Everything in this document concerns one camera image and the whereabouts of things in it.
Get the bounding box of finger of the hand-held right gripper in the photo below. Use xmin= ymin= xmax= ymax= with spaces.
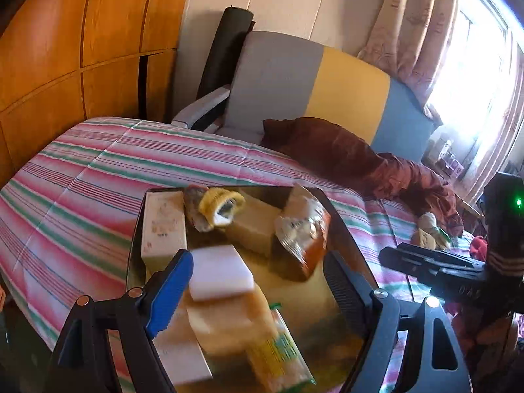
xmin=397 ymin=242 xmax=484 ymax=269
xmin=379 ymin=248 xmax=486 ymax=283

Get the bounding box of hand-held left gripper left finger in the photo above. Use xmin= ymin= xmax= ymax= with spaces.
xmin=45 ymin=250 xmax=194 ymax=393

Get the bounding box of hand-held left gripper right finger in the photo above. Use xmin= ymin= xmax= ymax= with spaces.
xmin=323 ymin=251 xmax=473 ymax=393

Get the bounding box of gold tray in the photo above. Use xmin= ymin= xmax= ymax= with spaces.
xmin=127 ymin=186 xmax=379 ymax=393

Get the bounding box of white sponge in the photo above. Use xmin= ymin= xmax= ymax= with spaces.
xmin=188 ymin=245 xmax=256 ymax=301

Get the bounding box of orange snack packet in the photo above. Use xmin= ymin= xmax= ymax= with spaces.
xmin=274 ymin=184 xmax=332 ymax=281

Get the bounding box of tall cream box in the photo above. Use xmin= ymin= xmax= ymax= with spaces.
xmin=141 ymin=192 xmax=189 ymax=273

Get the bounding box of yellow green snack packet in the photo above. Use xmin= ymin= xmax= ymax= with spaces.
xmin=246 ymin=303 xmax=316 ymax=391

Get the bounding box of yellow knit cloth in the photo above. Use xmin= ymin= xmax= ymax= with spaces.
xmin=183 ymin=186 xmax=246 ymax=233

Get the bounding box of red cloth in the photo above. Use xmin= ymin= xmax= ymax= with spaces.
xmin=469 ymin=237 xmax=490 ymax=260

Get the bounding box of wooden desk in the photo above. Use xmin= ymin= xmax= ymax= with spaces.
xmin=426 ymin=159 xmax=484 ymax=217

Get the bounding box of small white box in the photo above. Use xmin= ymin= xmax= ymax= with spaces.
xmin=434 ymin=138 xmax=453 ymax=160

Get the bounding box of sheer striped curtain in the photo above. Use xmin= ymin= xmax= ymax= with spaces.
xmin=467 ymin=41 xmax=524 ymax=205

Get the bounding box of striped blanket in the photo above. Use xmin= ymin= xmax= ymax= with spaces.
xmin=0 ymin=117 xmax=484 ymax=393

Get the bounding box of maroon cloth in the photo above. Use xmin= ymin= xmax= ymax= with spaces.
xmin=262 ymin=117 xmax=465 ymax=238

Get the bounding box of grey yellow blue chair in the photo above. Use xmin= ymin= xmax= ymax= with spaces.
xmin=171 ymin=30 xmax=435 ymax=164

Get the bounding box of patterned pink curtain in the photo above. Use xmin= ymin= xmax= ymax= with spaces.
xmin=356 ymin=0 xmax=461 ymax=107

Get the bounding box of black rolled mat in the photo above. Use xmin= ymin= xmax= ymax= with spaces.
xmin=196 ymin=6 xmax=254 ymax=99

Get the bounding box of wooden wardrobe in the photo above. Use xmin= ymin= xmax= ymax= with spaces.
xmin=0 ymin=0 xmax=197 ymax=189

